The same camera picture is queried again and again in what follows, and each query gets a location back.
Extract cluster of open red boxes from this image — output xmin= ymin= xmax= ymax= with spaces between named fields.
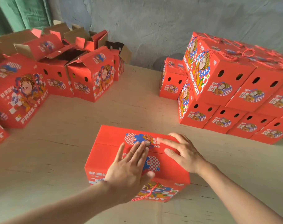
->
xmin=0 ymin=22 xmax=132 ymax=151

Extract person's right hand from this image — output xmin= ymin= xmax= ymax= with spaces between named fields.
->
xmin=157 ymin=132 xmax=212 ymax=176

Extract red printed fruit carton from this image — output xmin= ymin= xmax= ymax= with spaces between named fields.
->
xmin=84 ymin=125 xmax=191 ymax=202

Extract person's left hand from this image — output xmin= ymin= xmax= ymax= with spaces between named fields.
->
xmin=104 ymin=141 xmax=156 ymax=205

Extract stack of closed red boxes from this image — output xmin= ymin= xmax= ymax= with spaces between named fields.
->
xmin=159 ymin=32 xmax=283 ymax=145

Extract person's left forearm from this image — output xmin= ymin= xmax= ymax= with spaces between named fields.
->
xmin=0 ymin=181 xmax=123 ymax=224

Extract green curtain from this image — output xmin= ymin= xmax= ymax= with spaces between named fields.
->
xmin=0 ymin=0 xmax=52 ymax=38

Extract person's right forearm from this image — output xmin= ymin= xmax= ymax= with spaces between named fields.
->
xmin=197 ymin=161 xmax=283 ymax=224

